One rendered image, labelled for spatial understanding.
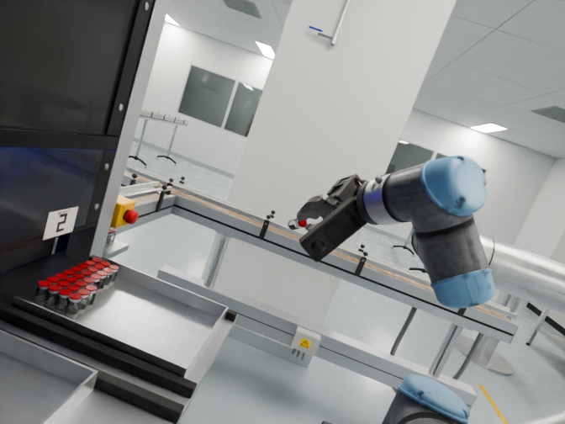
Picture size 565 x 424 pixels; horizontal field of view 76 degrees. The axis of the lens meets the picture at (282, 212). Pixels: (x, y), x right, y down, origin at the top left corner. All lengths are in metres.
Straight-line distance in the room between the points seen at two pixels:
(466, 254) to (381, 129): 1.75
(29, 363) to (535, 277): 0.79
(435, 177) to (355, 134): 1.74
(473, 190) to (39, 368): 0.67
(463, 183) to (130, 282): 0.78
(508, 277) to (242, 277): 1.90
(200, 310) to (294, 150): 1.44
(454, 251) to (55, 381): 0.60
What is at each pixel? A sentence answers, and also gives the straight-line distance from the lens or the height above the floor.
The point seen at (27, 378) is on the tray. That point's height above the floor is 0.88.
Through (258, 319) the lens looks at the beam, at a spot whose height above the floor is 0.50.
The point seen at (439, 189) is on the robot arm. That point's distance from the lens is 0.47.
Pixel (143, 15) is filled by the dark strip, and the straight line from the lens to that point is 0.93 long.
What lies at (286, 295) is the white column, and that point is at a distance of 2.37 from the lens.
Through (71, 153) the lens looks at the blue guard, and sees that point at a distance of 0.83.
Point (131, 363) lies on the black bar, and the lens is 0.71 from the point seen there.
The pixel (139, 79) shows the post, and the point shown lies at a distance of 0.95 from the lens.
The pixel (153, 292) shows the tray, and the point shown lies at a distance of 0.96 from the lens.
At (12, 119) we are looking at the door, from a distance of 0.72.
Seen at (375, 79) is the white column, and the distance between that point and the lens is 2.24.
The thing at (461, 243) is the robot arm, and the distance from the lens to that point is 0.50.
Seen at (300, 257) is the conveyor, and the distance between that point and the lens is 1.64.
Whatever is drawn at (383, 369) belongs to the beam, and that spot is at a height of 0.50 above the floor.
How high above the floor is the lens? 1.34
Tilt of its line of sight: 11 degrees down
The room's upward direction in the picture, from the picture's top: 20 degrees clockwise
